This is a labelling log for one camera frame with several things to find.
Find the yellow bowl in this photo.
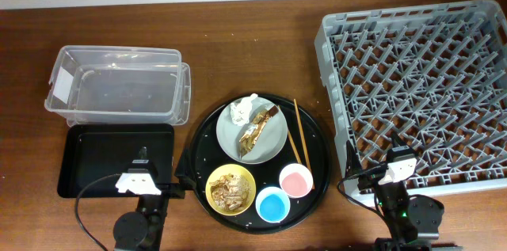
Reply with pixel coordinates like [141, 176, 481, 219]
[205, 164, 257, 216]

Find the food scraps pile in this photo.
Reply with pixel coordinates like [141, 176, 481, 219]
[210, 173, 250, 212]

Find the pink cup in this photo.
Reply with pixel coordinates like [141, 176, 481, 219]
[279, 163, 314, 199]

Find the gold foil wrapper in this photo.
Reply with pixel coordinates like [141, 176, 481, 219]
[238, 105, 279, 158]

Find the blue cup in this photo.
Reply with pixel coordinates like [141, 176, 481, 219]
[255, 187, 291, 223]

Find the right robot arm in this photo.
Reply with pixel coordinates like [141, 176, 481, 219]
[337, 133, 444, 250]

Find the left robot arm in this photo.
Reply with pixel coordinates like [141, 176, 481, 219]
[113, 146, 196, 250]

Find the grey dishwasher rack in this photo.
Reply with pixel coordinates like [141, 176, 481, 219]
[314, 0, 506, 196]

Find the round black tray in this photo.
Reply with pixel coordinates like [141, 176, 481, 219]
[178, 94, 332, 234]

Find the black rectangular tray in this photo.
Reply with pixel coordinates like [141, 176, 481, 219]
[57, 124, 174, 198]

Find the wooden chopstick left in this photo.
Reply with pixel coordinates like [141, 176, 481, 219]
[276, 105, 303, 165]

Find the wooden chopstick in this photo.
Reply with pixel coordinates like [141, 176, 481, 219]
[276, 105, 303, 165]
[293, 99, 313, 178]

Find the crumpled white napkin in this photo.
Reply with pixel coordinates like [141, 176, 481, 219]
[229, 93, 258, 126]

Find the grey plate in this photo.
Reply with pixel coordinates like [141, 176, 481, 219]
[216, 103, 288, 165]

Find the wooden chopstick right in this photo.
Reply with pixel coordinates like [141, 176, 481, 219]
[293, 99, 313, 178]

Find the clear plastic bin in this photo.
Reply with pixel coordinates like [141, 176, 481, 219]
[44, 45, 191, 126]

